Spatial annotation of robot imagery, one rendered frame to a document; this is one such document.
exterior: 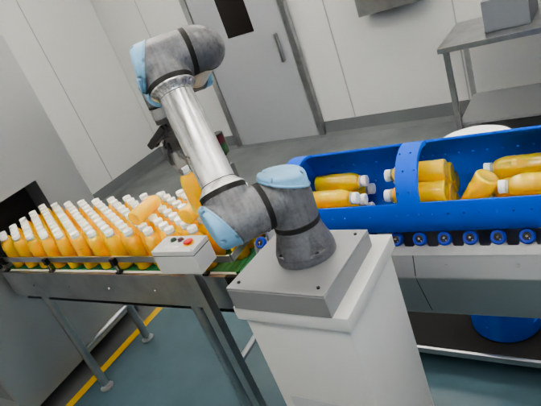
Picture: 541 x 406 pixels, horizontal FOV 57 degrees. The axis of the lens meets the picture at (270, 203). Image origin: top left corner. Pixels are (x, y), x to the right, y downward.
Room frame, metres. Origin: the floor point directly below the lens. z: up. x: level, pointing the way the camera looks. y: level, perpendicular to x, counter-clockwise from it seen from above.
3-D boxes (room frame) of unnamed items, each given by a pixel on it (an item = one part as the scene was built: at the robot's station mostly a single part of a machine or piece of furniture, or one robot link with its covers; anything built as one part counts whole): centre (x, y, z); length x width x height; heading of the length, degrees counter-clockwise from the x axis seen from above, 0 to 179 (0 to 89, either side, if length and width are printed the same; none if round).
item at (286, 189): (1.08, -0.04, 1.37); 0.13 x 0.12 x 0.14; 103
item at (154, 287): (2.25, 0.72, 0.45); 1.64 x 0.48 x 0.90; 53
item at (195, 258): (1.63, 0.36, 1.05); 0.20 x 0.10 x 0.10; 53
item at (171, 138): (1.72, 0.23, 1.46); 0.09 x 0.08 x 0.12; 54
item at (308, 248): (1.07, -0.04, 1.25); 0.15 x 0.15 x 0.10
